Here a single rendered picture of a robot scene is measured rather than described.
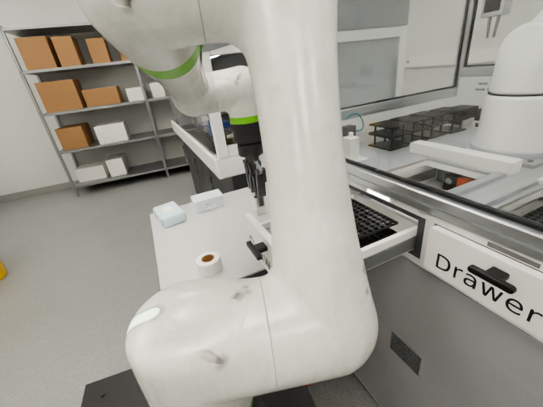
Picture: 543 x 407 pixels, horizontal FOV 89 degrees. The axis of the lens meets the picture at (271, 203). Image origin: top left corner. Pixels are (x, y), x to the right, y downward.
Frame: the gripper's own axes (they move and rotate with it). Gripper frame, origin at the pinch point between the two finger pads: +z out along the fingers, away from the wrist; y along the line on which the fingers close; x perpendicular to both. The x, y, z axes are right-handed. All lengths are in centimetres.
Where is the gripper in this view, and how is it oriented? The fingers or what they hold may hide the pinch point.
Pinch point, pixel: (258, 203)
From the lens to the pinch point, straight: 89.5
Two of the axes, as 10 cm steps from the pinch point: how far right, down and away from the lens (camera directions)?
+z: 1.1, 8.9, 4.4
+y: 4.0, 3.6, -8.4
